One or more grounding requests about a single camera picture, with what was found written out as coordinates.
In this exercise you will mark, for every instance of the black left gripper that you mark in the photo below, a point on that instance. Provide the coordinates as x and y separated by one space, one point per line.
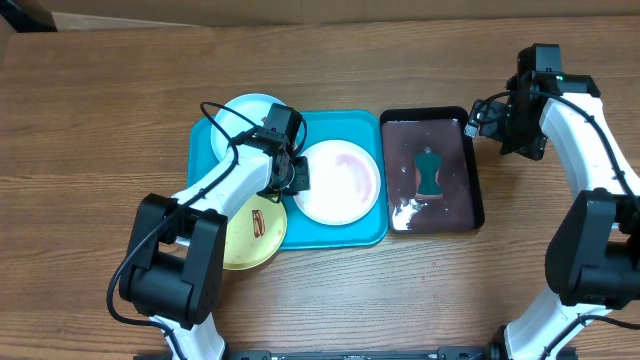
303 178

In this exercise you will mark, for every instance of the light blue plate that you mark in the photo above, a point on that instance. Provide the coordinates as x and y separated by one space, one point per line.
254 106

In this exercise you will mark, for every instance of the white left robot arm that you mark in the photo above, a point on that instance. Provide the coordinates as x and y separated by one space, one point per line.
171 276

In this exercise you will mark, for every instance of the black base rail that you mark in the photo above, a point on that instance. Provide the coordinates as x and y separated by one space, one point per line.
443 353

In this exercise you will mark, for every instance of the cardboard backboard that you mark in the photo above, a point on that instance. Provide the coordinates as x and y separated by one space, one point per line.
42 15

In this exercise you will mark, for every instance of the yellow plate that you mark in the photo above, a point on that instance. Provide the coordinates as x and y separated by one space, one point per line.
254 234

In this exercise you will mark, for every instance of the black water tray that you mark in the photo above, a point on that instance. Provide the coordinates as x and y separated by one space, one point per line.
408 132

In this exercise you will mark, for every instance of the white plate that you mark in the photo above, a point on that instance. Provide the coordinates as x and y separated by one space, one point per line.
344 183

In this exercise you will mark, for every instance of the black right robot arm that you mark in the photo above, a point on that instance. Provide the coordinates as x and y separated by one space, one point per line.
592 261

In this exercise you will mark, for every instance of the green scrub sponge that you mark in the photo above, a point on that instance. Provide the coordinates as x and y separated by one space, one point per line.
427 165

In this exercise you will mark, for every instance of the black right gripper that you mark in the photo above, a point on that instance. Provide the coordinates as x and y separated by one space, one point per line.
534 148

